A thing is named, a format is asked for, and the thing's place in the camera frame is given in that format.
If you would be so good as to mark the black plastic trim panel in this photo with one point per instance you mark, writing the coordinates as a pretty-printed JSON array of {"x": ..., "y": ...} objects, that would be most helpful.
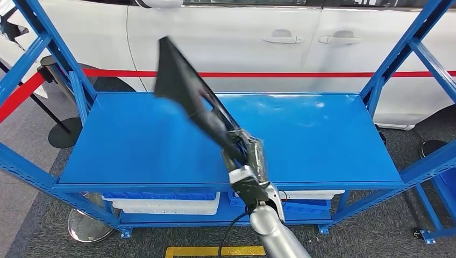
[{"x": 178, "y": 78}]

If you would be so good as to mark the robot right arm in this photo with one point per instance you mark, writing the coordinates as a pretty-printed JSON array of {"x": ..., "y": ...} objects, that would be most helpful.
[{"x": 274, "y": 231}]

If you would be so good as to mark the blue metal shelf rack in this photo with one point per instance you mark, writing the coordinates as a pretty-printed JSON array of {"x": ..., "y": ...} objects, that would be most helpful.
[
  {"x": 430, "y": 210},
  {"x": 178, "y": 142}
]

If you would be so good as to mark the red barrier belt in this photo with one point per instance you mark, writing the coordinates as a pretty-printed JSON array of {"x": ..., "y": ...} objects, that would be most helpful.
[
  {"x": 285, "y": 74},
  {"x": 18, "y": 96}
]

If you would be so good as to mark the white car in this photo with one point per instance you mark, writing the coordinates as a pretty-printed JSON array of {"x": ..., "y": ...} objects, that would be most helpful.
[{"x": 213, "y": 42}]

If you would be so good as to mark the blue plastic crate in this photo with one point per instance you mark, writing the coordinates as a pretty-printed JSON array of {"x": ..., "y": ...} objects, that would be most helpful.
[
  {"x": 160, "y": 196},
  {"x": 306, "y": 206}
]

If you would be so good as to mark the white plastic crate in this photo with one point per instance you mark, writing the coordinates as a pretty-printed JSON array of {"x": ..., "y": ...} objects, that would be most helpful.
[
  {"x": 313, "y": 194},
  {"x": 171, "y": 212},
  {"x": 160, "y": 204}
]

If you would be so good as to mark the yellow floor tape square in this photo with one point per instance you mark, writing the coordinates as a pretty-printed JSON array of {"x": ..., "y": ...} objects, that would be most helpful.
[{"x": 196, "y": 251}]

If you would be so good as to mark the black stanchion with round base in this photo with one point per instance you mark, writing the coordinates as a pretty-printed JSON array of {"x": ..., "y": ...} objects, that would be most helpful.
[{"x": 66, "y": 135}]

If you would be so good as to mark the chrome base stanchion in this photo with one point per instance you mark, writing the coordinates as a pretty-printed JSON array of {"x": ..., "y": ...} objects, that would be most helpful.
[{"x": 89, "y": 228}]

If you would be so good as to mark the black round stanchion base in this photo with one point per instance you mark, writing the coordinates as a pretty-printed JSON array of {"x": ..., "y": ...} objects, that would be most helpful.
[{"x": 433, "y": 147}]

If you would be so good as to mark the black stanchion post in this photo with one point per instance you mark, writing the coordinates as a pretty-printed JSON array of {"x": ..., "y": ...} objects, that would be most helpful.
[{"x": 48, "y": 69}]

